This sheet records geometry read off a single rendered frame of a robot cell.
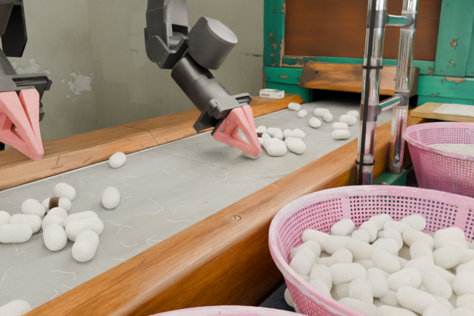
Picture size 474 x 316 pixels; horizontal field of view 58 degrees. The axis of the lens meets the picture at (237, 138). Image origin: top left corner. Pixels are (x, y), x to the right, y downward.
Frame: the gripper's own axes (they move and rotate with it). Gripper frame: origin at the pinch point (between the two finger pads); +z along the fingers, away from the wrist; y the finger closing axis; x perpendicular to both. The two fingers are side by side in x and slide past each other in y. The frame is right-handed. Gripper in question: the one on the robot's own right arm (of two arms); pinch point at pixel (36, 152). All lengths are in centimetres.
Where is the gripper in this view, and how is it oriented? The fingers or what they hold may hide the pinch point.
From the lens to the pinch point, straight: 53.5
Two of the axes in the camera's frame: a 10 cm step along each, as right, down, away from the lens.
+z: 6.0, 7.5, -2.8
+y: 5.9, -1.8, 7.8
